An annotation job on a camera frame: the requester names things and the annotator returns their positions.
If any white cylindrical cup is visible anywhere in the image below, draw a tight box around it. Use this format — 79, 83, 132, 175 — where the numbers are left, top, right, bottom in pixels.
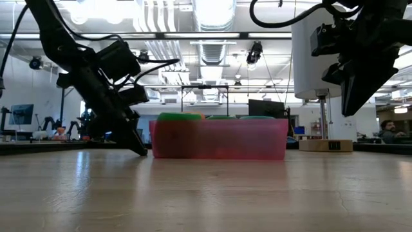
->
291, 5, 344, 100

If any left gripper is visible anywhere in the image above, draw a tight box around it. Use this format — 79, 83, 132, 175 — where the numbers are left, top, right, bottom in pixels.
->
73, 66, 149, 157

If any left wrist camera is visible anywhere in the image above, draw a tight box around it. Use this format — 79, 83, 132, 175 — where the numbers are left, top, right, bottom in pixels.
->
96, 40, 142, 81

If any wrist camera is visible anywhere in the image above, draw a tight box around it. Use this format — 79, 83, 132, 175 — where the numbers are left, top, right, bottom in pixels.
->
96, 40, 142, 81
310, 23, 342, 58

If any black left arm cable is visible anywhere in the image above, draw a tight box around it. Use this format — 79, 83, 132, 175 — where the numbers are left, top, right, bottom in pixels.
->
112, 34, 181, 88

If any green foam die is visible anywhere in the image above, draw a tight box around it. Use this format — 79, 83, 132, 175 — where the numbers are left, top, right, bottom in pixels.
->
205, 115, 238, 121
156, 111, 203, 122

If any metal lamp pole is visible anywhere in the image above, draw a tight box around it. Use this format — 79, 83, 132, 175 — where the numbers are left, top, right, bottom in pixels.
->
317, 89, 330, 141

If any pink translucent plastic tray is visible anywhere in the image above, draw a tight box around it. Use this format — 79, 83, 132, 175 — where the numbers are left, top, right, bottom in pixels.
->
149, 118, 290, 160

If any black monitor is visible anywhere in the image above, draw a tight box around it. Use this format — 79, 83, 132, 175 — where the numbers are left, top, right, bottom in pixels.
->
248, 99, 287, 119

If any monitor with blue screen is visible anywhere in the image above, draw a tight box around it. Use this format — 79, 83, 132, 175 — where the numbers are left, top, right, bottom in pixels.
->
9, 103, 35, 126

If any person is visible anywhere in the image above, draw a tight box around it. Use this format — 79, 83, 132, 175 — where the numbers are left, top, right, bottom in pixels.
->
379, 119, 407, 144

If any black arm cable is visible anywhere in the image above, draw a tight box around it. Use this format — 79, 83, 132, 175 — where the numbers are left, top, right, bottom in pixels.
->
249, 0, 364, 29
112, 34, 181, 88

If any silver ventilation duct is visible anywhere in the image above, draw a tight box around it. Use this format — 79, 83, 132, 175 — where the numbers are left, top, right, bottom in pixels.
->
192, 0, 238, 67

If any black background rig frame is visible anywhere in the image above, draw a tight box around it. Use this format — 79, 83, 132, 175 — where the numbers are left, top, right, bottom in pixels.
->
181, 84, 230, 114

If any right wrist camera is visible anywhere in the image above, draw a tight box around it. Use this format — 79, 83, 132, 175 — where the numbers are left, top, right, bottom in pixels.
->
310, 23, 342, 58

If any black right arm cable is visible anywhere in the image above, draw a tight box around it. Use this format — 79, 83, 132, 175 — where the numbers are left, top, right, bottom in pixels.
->
249, 0, 364, 29

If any black hanging cable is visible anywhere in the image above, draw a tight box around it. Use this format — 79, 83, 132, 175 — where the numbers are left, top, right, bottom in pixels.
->
0, 5, 30, 99

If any black overhead camera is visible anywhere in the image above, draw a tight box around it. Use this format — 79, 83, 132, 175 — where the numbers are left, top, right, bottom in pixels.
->
245, 41, 263, 71

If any light blue foam die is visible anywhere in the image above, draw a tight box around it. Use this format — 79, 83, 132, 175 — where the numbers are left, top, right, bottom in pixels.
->
239, 115, 275, 121

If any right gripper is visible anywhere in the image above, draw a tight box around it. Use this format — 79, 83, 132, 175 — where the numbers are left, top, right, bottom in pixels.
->
321, 19, 403, 117

